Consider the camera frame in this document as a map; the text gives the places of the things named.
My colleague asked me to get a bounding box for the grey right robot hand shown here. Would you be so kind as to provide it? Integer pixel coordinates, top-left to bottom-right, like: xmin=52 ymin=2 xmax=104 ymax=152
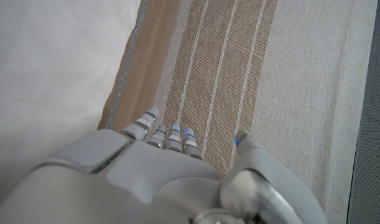
xmin=0 ymin=107 xmax=329 ymax=224

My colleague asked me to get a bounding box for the cream cheesecloth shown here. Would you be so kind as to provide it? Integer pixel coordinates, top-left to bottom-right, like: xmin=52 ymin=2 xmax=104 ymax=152
xmin=0 ymin=0 xmax=142 ymax=212

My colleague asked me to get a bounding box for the beige striped backdrop cloth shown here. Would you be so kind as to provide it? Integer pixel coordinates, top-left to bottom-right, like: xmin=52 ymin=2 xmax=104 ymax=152
xmin=152 ymin=0 xmax=379 ymax=224

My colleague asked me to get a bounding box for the grey textured side panel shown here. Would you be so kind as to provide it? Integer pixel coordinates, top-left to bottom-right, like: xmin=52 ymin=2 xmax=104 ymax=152
xmin=346 ymin=0 xmax=380 ymax=224

